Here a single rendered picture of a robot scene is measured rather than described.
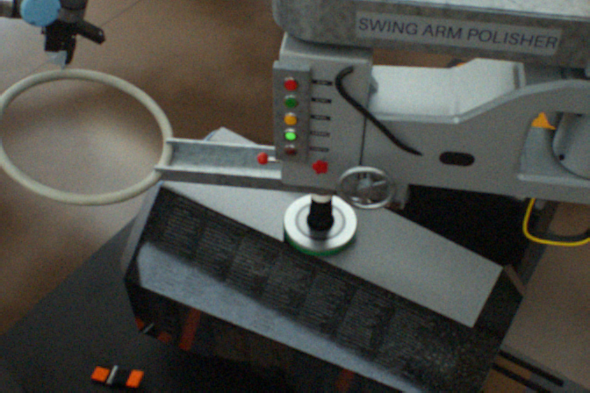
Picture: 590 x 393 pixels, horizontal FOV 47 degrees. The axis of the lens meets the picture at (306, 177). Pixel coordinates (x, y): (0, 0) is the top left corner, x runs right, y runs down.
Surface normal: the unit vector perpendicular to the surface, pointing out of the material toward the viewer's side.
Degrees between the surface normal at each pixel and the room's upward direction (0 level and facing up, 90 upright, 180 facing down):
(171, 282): 45
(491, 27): 90
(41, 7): 89
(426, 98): 4
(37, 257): 0
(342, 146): 90
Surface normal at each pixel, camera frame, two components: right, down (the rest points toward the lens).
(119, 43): 0.02, -0.69
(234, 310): -0.33, -0.04
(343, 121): -0.14, 0.72
